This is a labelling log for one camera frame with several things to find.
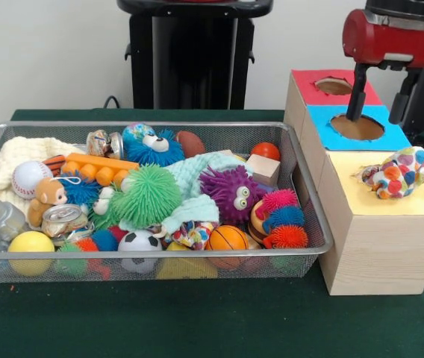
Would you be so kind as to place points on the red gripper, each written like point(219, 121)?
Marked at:
point(391, 37)

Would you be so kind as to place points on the polka dot cloth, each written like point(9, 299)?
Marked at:
point(193, 235)
point(402, 175)

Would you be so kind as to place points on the wooden box with three holes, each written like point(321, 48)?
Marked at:
point(380, 253)

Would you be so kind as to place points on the shallow silver mesh bin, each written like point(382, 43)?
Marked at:
point(215, 130)

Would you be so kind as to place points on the purple spiky toy with eyes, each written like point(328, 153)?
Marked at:
point(219, 186)

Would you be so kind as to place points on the mint green cloth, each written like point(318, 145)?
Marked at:
point(193, 166)

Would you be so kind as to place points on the orange mini basketball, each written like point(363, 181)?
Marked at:
point(227, 238)

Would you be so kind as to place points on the blue spiky toy with eyes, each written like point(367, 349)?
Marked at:
point(171, 153)

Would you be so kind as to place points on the green spiky rubber ball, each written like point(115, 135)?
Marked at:
point(145, 194)

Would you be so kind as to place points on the small soccer ball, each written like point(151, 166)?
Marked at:
point(137, 240)

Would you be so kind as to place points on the dark green tablecloth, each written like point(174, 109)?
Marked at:
point(197, 324)

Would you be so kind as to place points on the white baseball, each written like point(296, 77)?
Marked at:
point(29, 179)

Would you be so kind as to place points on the yellow ball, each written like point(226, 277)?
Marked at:
point(31, 241)

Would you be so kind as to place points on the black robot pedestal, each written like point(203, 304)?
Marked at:
point(141, 63)

